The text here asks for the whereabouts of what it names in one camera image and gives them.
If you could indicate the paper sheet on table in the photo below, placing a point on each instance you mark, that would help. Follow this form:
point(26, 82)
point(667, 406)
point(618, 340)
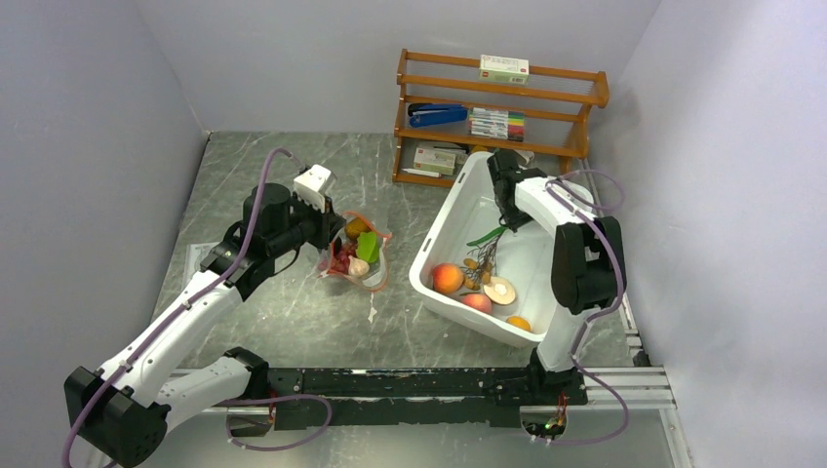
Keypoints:
point(194, 255)

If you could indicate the coloured marker pen pack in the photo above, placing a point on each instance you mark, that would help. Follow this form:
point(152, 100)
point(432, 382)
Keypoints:
point(497, 124)

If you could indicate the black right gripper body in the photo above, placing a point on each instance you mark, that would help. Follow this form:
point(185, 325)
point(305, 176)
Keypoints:
point(513, 217)

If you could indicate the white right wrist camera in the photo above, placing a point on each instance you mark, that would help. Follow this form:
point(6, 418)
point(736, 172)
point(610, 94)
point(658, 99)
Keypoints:
point(526, 157)

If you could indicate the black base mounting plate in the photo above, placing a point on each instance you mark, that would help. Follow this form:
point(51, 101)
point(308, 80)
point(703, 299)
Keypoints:
point(303, 398)

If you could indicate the half cut mushroom slice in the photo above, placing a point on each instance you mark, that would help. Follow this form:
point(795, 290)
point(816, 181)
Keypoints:
point(499, 291)

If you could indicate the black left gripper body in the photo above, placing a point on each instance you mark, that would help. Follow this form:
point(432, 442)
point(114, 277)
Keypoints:
point(305, 223)

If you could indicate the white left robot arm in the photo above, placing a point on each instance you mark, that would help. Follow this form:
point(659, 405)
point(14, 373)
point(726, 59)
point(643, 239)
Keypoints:
point(127, 406)

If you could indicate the aluminium rail frame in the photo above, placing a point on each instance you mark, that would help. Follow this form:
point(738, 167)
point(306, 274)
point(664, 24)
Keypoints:
point(641, 385)

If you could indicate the blue stapler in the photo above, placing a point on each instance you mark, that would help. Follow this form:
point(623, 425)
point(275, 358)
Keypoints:
point(433, 114)

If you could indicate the white red box lower shelf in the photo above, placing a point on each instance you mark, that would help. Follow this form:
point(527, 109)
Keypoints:
point(442, 159)

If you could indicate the clear zip top bag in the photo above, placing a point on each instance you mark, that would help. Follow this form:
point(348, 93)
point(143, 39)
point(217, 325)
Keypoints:
point(376, 279)

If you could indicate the wooden shelf rack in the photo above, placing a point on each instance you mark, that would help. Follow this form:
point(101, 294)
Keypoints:
point(450, 101)

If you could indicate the small orange fruit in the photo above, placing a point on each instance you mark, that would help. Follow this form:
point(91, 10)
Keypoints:
point(519, 323)

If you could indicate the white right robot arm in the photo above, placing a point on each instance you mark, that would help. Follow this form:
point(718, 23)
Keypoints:
point(587, 269)

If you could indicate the green bean pod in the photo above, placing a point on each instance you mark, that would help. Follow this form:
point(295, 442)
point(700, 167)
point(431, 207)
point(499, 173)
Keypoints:
point(494, 234)

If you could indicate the green starfruit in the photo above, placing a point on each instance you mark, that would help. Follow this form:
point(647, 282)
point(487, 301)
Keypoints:
point(368, 247)

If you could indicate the white green box on shelf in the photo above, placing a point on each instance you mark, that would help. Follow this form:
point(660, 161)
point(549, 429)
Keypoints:
point(502, 70)

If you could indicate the brown longan twig bunch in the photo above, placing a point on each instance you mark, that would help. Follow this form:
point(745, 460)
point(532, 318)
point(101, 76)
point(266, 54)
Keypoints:
point(480, 265)

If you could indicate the small red peach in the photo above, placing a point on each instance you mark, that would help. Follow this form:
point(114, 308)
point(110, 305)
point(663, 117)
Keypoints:
point(479, 302)

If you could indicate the large orange peach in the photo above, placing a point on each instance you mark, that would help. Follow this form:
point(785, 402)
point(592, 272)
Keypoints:
point(447, 278)

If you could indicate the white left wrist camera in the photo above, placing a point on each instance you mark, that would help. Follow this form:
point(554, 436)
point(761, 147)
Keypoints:
point(312, 186)

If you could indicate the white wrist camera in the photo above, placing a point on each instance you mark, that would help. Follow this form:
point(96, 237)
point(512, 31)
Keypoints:
point(312, 186)
point(526, 157)

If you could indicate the white garlic bulb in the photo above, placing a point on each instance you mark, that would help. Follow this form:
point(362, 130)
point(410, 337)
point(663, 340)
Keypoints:
point(357, 268)

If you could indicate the white plastic bin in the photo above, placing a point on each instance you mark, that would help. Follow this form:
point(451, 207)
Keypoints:
point(523, 259)

